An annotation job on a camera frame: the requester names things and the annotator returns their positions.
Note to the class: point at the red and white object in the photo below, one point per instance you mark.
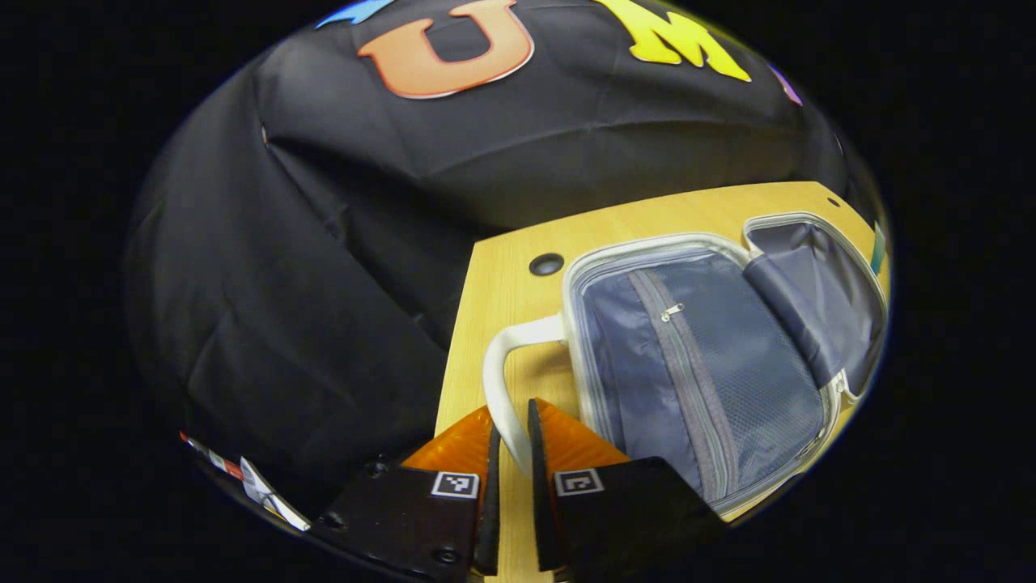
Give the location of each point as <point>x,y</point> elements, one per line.
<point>255,490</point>

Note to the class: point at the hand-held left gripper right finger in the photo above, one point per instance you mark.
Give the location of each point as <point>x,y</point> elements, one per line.
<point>631,510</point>

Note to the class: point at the black backdrop cloth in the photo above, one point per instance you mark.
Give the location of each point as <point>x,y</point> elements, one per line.
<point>324,283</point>

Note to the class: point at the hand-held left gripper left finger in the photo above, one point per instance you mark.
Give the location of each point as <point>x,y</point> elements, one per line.
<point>396,518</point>

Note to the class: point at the white suitcase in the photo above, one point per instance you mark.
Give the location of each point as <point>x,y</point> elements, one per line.
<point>728,364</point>

